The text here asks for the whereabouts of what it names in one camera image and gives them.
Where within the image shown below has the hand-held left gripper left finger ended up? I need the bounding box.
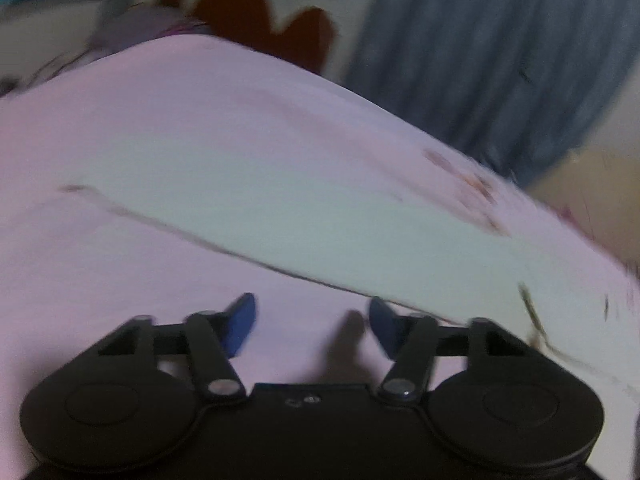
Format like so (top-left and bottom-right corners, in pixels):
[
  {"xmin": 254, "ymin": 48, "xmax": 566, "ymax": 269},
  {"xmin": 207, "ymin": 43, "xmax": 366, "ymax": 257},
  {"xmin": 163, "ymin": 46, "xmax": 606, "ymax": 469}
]
[{"xmin": 97, "ymin": 293, "xmax": 257, "ymax": 405}]

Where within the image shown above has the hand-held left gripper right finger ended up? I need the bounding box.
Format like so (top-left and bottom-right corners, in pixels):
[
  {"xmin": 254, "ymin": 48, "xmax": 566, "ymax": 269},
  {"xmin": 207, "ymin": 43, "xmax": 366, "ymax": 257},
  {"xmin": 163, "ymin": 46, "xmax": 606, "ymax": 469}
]
[{"xmin": 368, "ymin": 297, "xmax": 532, "ymax": 406}]

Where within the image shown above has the white knitted garment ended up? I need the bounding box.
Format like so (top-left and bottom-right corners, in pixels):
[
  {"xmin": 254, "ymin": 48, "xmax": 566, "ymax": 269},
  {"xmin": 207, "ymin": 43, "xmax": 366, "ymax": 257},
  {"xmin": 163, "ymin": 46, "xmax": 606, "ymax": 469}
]
[{"xmin": 60, "ymin": 145, "xmax": 640, "ymax": 356}]

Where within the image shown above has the pink floral bedsheet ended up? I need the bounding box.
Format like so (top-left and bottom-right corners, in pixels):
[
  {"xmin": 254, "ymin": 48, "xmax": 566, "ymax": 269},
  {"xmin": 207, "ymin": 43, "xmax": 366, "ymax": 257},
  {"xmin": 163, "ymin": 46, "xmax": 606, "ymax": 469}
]
[{"xmin": 0, "ymin": 35, "xmax": 640, "ymax": 480}]

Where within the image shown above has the grey-blue curtain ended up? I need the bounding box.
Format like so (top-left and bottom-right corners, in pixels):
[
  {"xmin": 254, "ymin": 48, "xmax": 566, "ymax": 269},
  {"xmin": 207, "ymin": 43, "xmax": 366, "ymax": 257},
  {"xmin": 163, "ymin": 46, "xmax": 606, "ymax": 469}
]
[{"xmin": 342, "ymin": 0, "xmax": 640, "ymax": 187}]

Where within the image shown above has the cream headboard with red panels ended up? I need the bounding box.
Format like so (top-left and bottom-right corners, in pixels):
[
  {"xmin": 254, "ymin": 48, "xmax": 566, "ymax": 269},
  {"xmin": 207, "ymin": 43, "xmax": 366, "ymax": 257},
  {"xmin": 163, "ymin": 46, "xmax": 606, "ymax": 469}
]
[{"xmin": 0, "ymin": 0, "xmax": 383, "ymax": 86}]

